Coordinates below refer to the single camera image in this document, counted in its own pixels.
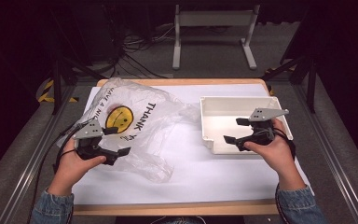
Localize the white paper sheet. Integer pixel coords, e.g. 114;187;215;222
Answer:
72;83;315;206

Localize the person's left hand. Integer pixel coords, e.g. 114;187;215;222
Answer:
48;138;107;197

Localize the yellow black hazard tape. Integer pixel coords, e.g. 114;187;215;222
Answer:
36;78;79;104

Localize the aluminium rail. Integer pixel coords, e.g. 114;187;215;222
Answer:
0;85;77;224
293;83;358;224

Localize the white metal stand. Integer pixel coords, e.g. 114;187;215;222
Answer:
172;3;261;71

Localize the white plastic bin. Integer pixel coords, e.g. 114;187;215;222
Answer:
199;95;294;156

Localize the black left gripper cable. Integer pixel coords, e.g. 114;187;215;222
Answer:
27;117;96;224

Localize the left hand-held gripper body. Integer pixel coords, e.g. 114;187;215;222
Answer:
72;119;119;166

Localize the bundle of floor cables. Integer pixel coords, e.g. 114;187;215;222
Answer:
103;21;176;80

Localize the clear printed plastic bag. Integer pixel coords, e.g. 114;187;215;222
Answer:
57;77;200;184

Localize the person's right hand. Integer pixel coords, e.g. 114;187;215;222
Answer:
243;119;306;191

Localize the black metal stand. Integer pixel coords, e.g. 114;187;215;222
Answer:
49;52;108;117
260;54;319;115

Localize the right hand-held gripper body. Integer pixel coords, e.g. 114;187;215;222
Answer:
235;107;290;152

